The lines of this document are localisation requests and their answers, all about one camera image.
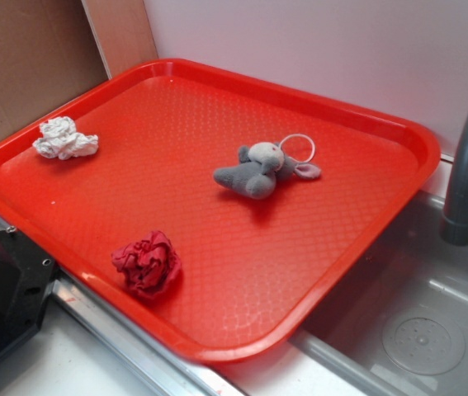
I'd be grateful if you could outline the red plastic tray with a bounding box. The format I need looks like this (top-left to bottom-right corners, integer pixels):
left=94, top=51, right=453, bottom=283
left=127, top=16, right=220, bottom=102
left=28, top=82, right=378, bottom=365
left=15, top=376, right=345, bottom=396
left=0, top=59, right=440, bottom=364

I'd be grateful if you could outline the crumpled red cloth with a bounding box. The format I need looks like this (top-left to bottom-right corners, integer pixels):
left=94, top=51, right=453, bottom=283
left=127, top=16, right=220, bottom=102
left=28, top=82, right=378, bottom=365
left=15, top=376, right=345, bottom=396
left=111, top=230, right=182, bottom=300

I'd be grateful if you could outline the gray plastic sink basin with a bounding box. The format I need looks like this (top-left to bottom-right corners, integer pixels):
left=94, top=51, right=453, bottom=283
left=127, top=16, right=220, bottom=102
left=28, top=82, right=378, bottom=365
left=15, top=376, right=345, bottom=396
left=216, top=190, right=468, bottom=396

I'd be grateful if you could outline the brown cardboard panel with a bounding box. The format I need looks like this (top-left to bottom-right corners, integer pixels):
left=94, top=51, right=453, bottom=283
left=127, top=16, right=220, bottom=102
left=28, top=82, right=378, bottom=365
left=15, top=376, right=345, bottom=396
left=0, top=1, right=158, bottom=141

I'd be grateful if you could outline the gray plush animal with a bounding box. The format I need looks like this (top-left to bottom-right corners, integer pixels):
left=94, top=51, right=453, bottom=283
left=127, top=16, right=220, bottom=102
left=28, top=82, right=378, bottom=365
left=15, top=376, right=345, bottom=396
left=213, top=134, right=321, bottom=200

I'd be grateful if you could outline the crumpled white paper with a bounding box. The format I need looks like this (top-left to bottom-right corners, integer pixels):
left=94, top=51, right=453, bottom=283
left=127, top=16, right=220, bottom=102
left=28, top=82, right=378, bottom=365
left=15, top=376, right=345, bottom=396
left=32, top=116, right=99, bottom=160

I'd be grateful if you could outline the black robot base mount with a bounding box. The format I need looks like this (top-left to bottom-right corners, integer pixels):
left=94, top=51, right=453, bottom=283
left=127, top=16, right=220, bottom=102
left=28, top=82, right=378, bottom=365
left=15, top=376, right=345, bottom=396
left=0, top=229, right=57, bottom=360

